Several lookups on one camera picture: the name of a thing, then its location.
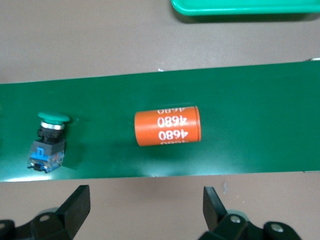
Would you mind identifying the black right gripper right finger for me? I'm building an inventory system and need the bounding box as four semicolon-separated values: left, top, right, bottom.
198;186;303;240

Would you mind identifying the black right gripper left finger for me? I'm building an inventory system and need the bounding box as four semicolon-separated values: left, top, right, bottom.
0;184;91;240

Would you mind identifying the green mushroom push button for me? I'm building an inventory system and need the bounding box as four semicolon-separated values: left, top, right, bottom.
26;111;71;174

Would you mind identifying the orange cylinder marked 4680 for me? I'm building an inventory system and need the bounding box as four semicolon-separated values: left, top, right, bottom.
134;105;202;148

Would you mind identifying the green conveyor belt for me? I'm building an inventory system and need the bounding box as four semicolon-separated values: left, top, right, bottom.
0;58;320;183

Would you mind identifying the green plastic tray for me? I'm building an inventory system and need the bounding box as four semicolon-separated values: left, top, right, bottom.
170;0;320;17

